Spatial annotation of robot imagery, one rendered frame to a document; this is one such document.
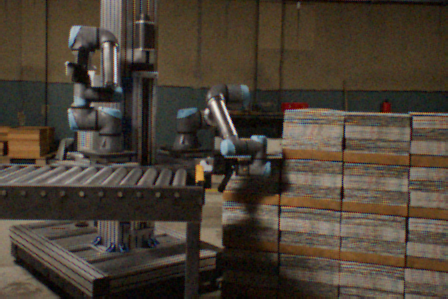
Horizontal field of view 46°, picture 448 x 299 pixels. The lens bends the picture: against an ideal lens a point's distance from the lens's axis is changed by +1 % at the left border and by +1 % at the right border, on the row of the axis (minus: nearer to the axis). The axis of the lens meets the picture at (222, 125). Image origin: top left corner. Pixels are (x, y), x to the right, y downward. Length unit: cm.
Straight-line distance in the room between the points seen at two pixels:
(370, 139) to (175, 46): 699
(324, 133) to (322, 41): 700
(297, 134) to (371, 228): 55
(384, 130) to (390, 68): 732
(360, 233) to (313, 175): 34
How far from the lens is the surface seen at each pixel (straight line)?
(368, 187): 252
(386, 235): 255
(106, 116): 276
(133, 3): 308
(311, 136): 252
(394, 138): 249
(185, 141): 302
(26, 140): 852
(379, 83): 971
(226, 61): 919
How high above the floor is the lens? 112
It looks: 3 degrees down
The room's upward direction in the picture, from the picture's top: 1 degrees clockwise
